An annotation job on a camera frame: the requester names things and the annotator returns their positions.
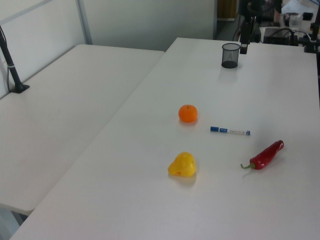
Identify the Franka Panda robot arm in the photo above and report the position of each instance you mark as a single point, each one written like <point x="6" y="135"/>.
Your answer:
<point x="260" y="7"/>

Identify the black camera clamp stand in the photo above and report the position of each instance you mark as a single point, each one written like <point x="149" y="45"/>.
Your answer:
<point x="312" y="37"/>

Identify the brown wooden cabinet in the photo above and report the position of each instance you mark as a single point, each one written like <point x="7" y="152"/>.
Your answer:
<point x="226" y="8"/>

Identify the black electronics box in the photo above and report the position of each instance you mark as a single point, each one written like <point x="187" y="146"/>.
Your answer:
<point x="277" y="36"/>

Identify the small black box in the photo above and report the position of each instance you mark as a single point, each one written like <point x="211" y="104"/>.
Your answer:
<point x="308" y="16"/>

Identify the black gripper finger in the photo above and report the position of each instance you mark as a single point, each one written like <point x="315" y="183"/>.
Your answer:
<point x="246" y="49"/>
<point x="242" y="49"/>

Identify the black mesh pen cup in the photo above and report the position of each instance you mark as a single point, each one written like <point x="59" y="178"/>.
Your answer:
<point x="230" y="56"/>

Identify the grey partition frame post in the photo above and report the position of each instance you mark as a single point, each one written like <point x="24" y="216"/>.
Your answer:
<point x="83" y="22"/>

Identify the clear plastic container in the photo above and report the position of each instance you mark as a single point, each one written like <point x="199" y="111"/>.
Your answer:
<point x="295" y="21"/>

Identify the black camera stand pole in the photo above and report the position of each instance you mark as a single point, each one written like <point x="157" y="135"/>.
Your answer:
<point x="10" y="62"/>

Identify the orange mandarin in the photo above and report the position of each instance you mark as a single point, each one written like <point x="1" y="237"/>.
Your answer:
<point x="187" y="113"/>

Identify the blue and white marker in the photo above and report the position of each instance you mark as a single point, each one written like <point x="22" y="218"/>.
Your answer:
<point x="230" y="131"/>

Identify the black Franka gripper body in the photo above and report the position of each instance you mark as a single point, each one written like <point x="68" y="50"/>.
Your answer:
<point x="245" y="31"/>

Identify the red chili pepper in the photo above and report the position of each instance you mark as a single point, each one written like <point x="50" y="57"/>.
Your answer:
<point x="267" y="155"/>

